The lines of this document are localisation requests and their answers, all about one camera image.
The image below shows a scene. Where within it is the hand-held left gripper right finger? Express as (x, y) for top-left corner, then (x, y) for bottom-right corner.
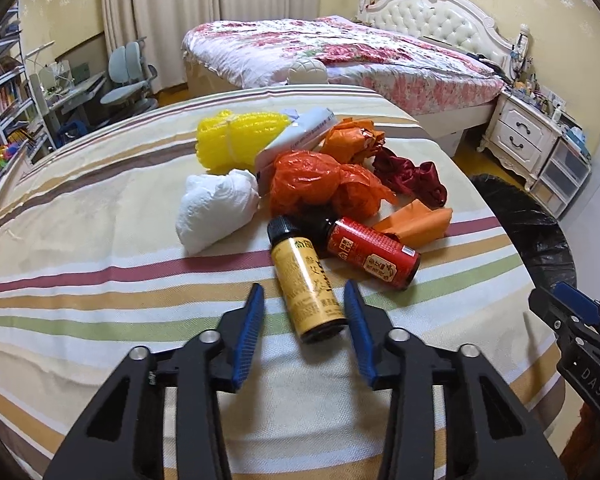
(342, 280), (568, 480)

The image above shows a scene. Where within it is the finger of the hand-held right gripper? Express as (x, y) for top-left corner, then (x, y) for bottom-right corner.
(528, 289), (578, 348)
(554, 282), (600, 343)

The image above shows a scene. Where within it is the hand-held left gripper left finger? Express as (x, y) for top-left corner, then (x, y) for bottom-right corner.
(42, 282), (266, 480)

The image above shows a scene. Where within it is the yellow label bottle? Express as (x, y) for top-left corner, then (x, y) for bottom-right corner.
(267, 215), (347, 345)

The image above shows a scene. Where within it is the trash bin with black bag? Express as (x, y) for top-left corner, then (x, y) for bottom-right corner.
(467, 174), (578, 306)

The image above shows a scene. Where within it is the white plastic bag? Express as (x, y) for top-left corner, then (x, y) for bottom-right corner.
(175, 169), (260, 256)

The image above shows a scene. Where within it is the orange plastic bag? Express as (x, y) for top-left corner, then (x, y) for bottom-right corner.
(269, 151), (398, 221)

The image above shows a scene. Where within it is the orange paper wrapper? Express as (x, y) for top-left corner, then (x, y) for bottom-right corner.
(321, 117), (387, 166)

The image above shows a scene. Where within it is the white package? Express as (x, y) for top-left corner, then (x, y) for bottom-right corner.
(254, 106), (336, 196)

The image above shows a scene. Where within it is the red label bottle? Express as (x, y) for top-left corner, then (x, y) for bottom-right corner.
(307, 212), (422, 292)

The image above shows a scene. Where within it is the plastic drawer unit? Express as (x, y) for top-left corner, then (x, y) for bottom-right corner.
(530, 130), (593, 218)

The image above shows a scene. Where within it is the dark red plastic bag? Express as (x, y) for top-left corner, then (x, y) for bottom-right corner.
(372, 147), (448, 209)

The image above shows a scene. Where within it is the white nightstand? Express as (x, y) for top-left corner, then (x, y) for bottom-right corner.
(477, 92), (563, 191)

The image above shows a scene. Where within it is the white box under bed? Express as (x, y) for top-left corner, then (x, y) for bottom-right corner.
(430, 127), (466, 153)

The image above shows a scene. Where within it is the yellow foam mesh net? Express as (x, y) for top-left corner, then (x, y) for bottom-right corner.
(196, 109), (293, 175)

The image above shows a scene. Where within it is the clutter of small bottles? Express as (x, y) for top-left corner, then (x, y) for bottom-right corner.
(505, 67), (566, 111)

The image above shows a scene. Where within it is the dark blue object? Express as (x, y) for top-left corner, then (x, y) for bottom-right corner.
(57, 120), (88, 147)

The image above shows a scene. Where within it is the white shell-shaped chair back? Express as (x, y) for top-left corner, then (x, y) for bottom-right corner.
(287, 57), (329, 86)

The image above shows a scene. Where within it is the floral bedspread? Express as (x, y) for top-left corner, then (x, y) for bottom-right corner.
(182, 15), (506, 116)

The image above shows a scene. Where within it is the grey desk chair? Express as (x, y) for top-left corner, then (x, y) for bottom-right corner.
(100, 40), (158, 111)

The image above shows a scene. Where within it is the study desk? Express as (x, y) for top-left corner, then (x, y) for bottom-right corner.
(27, 60), (108, 128)

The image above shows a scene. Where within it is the pile of colourful toys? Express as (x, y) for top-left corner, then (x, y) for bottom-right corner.
(0, 142), (21, 181)

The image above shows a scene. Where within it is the white bed with tufted headboard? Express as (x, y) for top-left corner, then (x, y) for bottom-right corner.
(182, 0), (531, 156)

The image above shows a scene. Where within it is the beige curtain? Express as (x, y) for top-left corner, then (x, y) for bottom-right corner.
(101, 0), (221, 98)

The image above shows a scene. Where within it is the white bookshelf with books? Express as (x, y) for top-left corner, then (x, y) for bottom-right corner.
(0, 5), (46, 161)

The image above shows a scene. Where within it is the white desk lamp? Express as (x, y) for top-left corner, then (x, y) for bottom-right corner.
(25, 42), (56, 71)

